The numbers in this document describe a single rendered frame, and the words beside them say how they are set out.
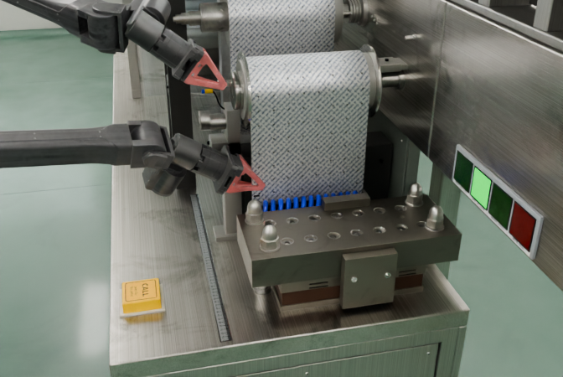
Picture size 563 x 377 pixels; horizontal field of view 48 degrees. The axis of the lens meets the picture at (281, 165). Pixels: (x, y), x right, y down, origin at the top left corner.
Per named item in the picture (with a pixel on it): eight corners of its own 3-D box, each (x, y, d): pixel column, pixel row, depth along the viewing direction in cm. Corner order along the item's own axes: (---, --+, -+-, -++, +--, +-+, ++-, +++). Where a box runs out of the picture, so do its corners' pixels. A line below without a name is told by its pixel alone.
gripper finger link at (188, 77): (215, 104, 120) (173, 76, 117) (213, 95, 127) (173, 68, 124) (237, 75, 119) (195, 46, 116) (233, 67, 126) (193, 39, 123)
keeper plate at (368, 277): (338, 302, 120) (342, 253, 115) (389, 295, 122) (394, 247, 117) (343, 311, 118) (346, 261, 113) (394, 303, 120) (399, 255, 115)
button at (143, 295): (122, 291, 124) (121, 281, 123) (159, 286, 125) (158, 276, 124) (123, 314, 118) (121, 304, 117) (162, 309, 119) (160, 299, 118)
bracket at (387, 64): (371, 65, 131) (372, 55, 131) (397, 64, 133) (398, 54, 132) (379, 73, 127) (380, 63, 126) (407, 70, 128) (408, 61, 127)
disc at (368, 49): (351, 96, 140) (358, 33, 132) (353, 96, 140) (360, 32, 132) (374, 131, 128) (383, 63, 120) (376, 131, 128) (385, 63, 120)
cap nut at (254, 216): (243, 217, 124) (242, 196, 122) (261, 214, 125) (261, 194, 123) (246, 226, 121) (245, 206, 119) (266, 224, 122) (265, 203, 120)
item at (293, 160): (251, 209, 130) (250, 126, 122) (361, 198, 135) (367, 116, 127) (252, 210, 130) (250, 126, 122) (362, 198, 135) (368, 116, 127)
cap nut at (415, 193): (402, 198, 131) (404, 179, 129) (418, 197, 132) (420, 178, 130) (409, 208, 128) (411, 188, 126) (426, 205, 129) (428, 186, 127)
